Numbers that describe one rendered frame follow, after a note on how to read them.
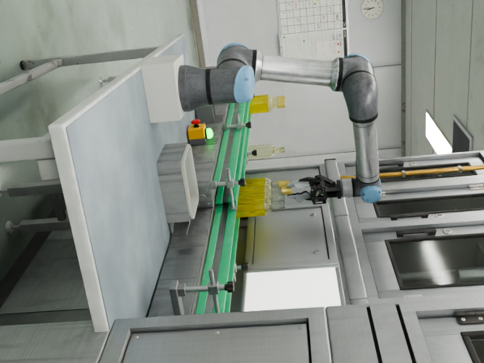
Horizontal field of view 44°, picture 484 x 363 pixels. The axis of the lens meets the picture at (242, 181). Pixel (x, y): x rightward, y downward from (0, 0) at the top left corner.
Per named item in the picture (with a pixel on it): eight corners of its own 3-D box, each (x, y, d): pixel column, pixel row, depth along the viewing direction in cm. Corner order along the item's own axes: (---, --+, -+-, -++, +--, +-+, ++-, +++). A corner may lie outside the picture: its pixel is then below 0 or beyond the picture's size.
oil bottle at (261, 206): (217, 220, 230) (272, 215, 228) (215, 207, 228) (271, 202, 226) (219, 212, 235) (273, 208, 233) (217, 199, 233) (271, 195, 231)
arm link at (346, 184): (350, 174, 237) (351, 193, 240) (338, 176, 237) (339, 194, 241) (352, 183, 230) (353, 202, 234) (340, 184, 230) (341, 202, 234)
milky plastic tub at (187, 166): (168, 224, 201) (194, 222, 200) (156, 163, 192) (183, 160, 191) (176, 200, 217) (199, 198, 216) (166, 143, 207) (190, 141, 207)
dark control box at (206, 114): (196, 123, 278) (214, 122, 277) (194, 107, 275) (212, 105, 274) (198, 117, 285) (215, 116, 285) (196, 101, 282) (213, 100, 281)
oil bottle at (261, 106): (236, 115, 338) (285, 111, 336) (235, 106, 336) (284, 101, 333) (236, 112, 343) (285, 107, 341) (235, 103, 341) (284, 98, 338)
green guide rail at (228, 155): (212, 186, 220) (234, 185, 220) (212, 184, 220) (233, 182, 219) (238, 65, 378) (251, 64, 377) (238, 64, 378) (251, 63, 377)
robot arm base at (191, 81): (176, 65, 186) (207, 63, 185) (184, 65, 201) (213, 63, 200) (180, 114, 189) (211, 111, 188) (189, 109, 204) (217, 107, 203)
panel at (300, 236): (237, 361, 175) (353, 354, 172) (235, 353, 174) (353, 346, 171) (249, 214, 256) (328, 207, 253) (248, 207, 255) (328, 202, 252)
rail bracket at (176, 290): (156, 329, 162) (238, 325, 160) (145, 278, 155) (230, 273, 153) (159, 318, 167) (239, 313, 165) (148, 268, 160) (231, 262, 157)
